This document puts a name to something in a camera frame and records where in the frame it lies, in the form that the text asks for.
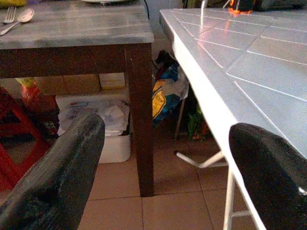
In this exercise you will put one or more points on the cardboard box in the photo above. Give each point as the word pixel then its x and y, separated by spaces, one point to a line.
pixel 72 83

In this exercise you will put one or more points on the silver spoon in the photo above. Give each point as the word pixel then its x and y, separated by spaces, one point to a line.
pixel 20 19

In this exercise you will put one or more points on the white plate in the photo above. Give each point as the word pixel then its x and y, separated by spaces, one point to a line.
pixel 105 1

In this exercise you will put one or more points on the green packaged goods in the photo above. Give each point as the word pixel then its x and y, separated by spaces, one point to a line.
pixel 197 122

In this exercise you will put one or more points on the red bag with yellow top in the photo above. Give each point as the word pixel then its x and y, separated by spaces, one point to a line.
pixel 31 95

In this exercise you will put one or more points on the yellow object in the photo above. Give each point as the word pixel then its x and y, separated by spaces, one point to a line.
pixel 12 2

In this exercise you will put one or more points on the orange black tool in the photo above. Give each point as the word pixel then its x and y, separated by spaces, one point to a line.
pixel 239 6

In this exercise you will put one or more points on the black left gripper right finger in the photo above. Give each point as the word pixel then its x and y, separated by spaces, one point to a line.
pixel 268 177

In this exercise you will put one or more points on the white storage box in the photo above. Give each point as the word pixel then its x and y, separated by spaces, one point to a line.
pixel 112 129

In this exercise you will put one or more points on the red plastic stool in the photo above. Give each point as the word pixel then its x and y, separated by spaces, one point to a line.
pixel 14 143

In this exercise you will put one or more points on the white plastic folding table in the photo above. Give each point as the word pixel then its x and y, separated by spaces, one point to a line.
pixel 251 67

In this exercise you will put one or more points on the dark wooden table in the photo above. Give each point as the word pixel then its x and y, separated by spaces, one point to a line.
pixel 79 36

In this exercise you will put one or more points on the silver fork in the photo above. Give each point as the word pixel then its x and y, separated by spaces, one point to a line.
pixel 9 14

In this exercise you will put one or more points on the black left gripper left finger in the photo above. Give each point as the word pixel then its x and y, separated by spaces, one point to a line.
pixel 55 177

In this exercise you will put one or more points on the blue yellow plastic bag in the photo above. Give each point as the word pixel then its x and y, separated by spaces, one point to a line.
pixel 165 95

